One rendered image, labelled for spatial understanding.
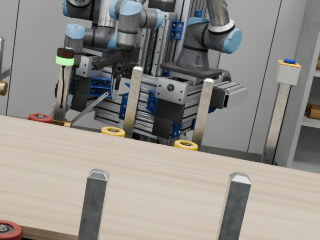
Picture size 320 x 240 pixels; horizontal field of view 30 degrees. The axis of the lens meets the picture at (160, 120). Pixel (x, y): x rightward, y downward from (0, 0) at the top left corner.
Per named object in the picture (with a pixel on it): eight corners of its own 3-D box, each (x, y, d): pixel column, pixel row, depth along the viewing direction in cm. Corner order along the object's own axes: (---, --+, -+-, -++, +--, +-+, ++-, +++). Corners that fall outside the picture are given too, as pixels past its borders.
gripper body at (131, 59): (136, 80, 217) (141, 47, 214) (114, 78, 214) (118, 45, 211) (131, 75, 224) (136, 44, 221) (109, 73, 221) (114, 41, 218)
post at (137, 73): (113, 190, 222) (134, 64, 210) (122, 192, 222) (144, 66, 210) (112, 193, 219) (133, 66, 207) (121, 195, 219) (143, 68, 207)
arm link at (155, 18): (145, 5, 228) (125, 3, 220) (167, 10, 221) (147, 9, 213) (142, 25, 230) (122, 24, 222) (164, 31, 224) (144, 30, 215)
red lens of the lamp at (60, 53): (58, 53, 207) (59, 46, 207) (75, 56, 207) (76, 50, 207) (55, 55, 201) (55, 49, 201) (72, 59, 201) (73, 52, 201)
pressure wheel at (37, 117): (28, 142, 208) (32, 110, 205) (50, 145, 208) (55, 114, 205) (22, 148, 200) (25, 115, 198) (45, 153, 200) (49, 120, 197)
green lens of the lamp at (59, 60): (57, 60, 208) (58, 54, 207) (74, 63, 208) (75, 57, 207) (54, 63, 202) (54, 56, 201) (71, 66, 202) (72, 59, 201)
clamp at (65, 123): (35, 126, 219) (36, 113, 217) (71, 133, 219) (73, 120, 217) (30, 130, 213) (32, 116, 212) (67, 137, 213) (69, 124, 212)
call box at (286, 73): (273, 80, 211) (278, 59, 209) (292, 84, 211) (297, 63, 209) (275, 84, 204) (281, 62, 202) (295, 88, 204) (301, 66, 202)
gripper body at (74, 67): (78, 90, 249) (82, 62, 245) (74, 95, 240) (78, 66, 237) (60, 87, 249) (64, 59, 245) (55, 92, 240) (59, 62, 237)
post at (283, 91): (250, 198, 221) (277, 80, 209) (263, 200, 221) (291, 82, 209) (251, 202, 216) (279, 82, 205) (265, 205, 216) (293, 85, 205)
